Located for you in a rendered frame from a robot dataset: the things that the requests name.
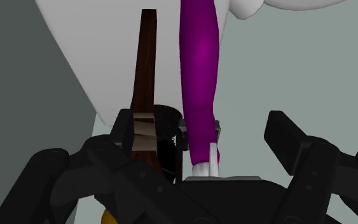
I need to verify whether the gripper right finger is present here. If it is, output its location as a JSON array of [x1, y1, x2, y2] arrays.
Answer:
[[263, 109, 358, 224]]

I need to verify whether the yellow rounded thing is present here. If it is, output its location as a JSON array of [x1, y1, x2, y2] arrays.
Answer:
[[100, 209, 119, 224]]

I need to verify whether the brown wooden handle brush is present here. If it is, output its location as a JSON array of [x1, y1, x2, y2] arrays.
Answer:
[[130, 8, 184, 184]]

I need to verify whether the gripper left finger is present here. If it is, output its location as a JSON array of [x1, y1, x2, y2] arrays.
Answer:
[[0, 108, 220, 224]]

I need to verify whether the purple handle kitchen tool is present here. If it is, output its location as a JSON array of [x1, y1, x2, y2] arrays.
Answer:
[[177, 0, 221, 178]]

